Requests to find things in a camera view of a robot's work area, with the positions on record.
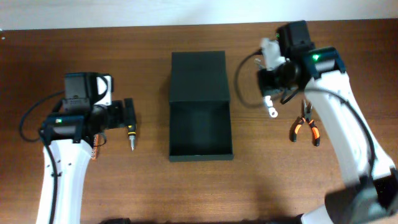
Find yellow black stubby screwdriver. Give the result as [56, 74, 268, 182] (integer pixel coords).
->
[127, 125, 136, 151]

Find silver ring wrench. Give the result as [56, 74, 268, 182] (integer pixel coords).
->
[254, 58, 278, 118]

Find orange black long-nose pliers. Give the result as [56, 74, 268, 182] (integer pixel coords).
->
[289, 99, 321, 147]

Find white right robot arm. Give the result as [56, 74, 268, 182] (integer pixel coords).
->
[257, 21, 397, 223]

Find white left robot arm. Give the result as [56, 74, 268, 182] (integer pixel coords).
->
[36, 72, 137, 223]

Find black open box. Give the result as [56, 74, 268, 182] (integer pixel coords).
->
[169, 51, 234, 162]

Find orange socket bit rail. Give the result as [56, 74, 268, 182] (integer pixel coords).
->
[91, 134, 100, 161]

